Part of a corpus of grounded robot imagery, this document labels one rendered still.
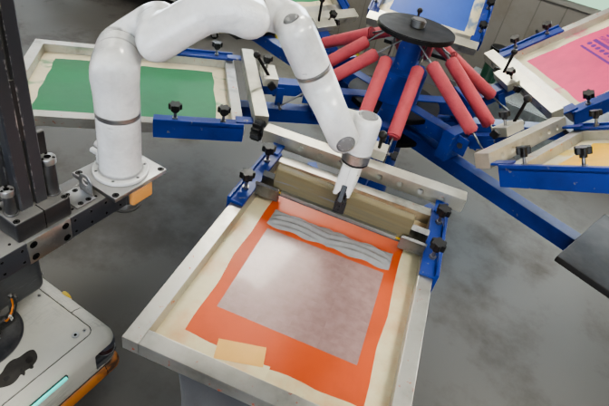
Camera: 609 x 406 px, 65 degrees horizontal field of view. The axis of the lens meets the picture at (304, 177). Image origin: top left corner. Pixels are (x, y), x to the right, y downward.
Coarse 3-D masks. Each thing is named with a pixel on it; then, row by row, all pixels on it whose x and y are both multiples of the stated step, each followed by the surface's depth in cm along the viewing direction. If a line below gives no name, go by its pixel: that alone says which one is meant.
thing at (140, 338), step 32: (288, 160) 156; (384, 192) 152; (224, 224) 127; (192, 256) 116; (160, 288) 107; (416, 288) 121; (160, 320) 103; (416, 320) 113; (160, 352) 95; (192, 352) 96; (416, 352) 106; (224, 384) 92; (256, 384) 93
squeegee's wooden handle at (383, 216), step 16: (288, 176) 135; (304, 176) 135; (304, 192) 136; (320, 192) 134; (352, 192) 133; (352, 208) 133; (368, 208) 132; (384, 208) 130; (384, 224) 132; (400, 224) 131
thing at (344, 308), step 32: (352, 224) 142; (320, 288) 120; (352, 288) 122; (384, 288) 124; (320, 320) 112; (352, 320) 114; (384, 320) 116; (288, 352) 104; (320, 352) 105; (352, 352) 107; (320, 384) 99; (352, 384) 101
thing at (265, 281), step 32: (256, 224) 134; (320, 224) 139; (256, 256) 124; (288, 256) 127; (320, 256) 129; (224, 288) 114; (256, 288) 116; (288, 288) 118; (192, 320) 106; (224, 320) 107; (256, 320) 109; (288, 320) 110
